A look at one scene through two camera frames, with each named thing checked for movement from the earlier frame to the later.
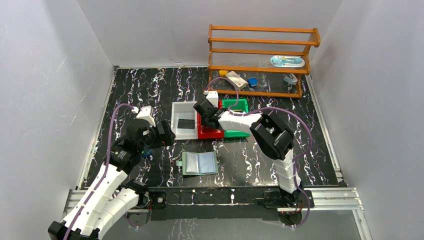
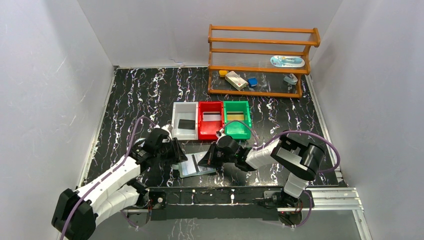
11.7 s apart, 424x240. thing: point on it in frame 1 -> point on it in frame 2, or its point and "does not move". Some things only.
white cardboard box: (239, 83) does not move
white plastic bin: (184, 120) does not move
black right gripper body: (205, 121) -> (222, 157)
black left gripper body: (166, 133) -> (175, 150)
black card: (186, 124) does not move
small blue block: (252, 81) does not move
